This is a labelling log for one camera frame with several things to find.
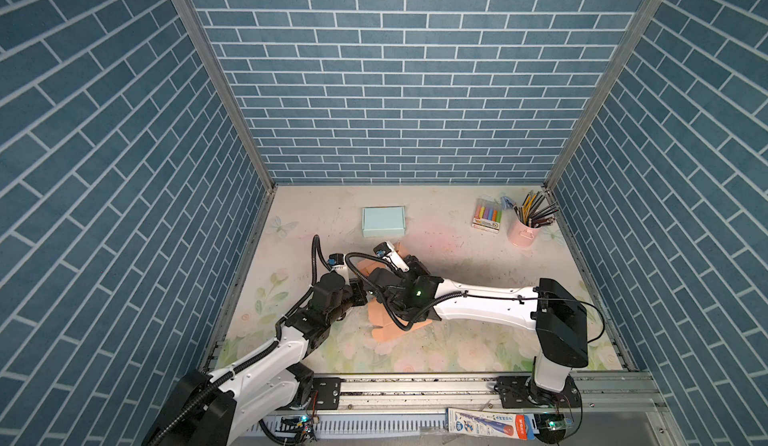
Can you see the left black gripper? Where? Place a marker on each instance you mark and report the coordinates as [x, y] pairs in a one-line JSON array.
[[357, 289]]

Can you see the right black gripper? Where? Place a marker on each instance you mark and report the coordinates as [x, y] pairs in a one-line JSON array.
[[415, 270]]

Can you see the light blue paper box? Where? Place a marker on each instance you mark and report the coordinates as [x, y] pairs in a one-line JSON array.
[[383, 221]]

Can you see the pink paper box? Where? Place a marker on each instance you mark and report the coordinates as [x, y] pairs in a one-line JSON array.
[[384, 328]]

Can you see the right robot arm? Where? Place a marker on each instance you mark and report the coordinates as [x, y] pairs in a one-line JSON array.
[[558, 320]]

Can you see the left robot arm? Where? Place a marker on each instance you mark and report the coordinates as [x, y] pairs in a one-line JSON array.
[[216, 408]]

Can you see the box of coloured markers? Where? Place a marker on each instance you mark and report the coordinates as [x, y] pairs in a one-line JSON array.
[[487, 216]]

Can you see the pink pencil cup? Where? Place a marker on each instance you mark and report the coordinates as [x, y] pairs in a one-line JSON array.
[[521, 235]]

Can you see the white blue red package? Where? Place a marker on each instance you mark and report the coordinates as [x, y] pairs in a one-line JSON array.
[[488, 424]]

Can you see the coloured pencils bundle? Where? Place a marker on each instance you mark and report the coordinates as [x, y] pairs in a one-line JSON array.
[[533, 212]]

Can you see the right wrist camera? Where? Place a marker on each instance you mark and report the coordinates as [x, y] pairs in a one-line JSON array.
[[387, 252]]

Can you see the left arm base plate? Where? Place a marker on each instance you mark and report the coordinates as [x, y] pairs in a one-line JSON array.
[[321, 393]]

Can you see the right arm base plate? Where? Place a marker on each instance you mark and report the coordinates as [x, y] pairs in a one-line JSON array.
[[520, 391]]

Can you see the aluminium front rail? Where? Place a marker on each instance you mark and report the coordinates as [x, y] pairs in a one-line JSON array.
[[433, 393]]

